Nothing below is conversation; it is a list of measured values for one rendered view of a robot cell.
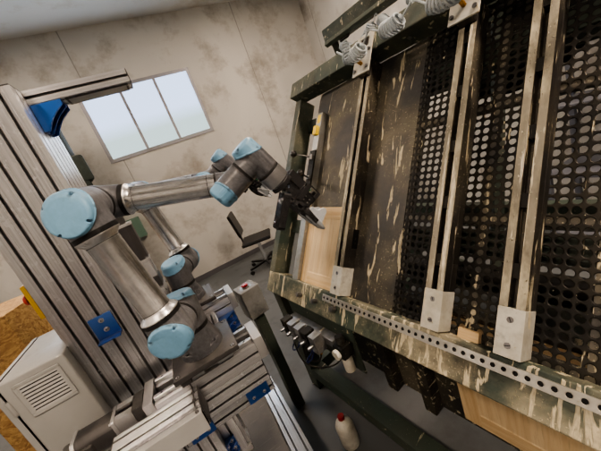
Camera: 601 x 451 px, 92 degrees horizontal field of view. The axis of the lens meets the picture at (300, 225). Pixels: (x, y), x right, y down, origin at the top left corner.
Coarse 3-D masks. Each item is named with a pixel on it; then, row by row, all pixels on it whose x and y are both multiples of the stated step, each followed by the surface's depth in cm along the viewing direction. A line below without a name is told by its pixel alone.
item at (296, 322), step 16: (288, 320) 151; (304, 320) 149; (320, 320) 139; (304, 336) 136; (320, 336) 132; (336, 336) 122; (352, 336) 121; (304, 352) 149; (320, 352) 132; (336, 352) 121; (352, 352) 123; (320, 368) 135; (352, 368) 124
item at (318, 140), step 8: (320, 120) 163; (320, 128) 163; (320, 136) 163; (320, 144) 163; (320, 152) 163; (320, 160) 164; (312, 184) 161; (304, 224) 160; (304, 232) 160; (304, 240) 160; (304, 248) 160; (296, 256) 162; (296, 264) 161; (296, 272) 160
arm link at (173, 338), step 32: (64, 192) 68; (96, 192) 76; (64, 224) 69; (96, 224) 72; (96, 256) 74; (128, 256) 78; (128, 288) 77; (160, 288) 84; (160, 320) 80; (192, 320) 89; (160, 352) 81
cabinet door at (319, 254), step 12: (336, 216) 142; (312, 228) 157; (336, 228) 141; (312, 240) 156; (324, 240) 148; (336, 240) 140; (312, 252) 154; (324, 252) 146; (312, 264) 153; (324, 264) 145; (300, 276) 159; (312, 276) 151; (324, 276) 143; (324, 288) 142
